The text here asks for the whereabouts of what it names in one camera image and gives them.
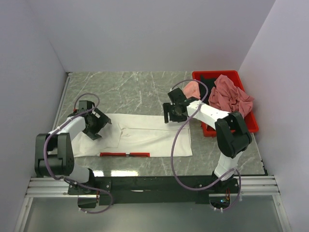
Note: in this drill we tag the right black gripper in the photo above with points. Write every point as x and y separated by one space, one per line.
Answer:
167 108

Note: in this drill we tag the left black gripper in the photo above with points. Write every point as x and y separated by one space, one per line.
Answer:
102 121

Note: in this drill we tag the white t shirt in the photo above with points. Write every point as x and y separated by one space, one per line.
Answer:
136 134

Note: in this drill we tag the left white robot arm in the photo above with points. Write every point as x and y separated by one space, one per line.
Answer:
53 151

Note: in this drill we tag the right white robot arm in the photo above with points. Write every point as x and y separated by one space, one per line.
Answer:
232 134

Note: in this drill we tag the light pink t shirt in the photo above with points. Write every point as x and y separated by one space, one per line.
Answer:
192 90

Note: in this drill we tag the dusty pink t shirt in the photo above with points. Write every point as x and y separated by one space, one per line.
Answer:
226 96

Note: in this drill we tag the black base beam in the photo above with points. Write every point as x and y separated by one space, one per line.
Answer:
155 189

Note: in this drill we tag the red plastic bin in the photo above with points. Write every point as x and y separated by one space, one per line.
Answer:
234 77

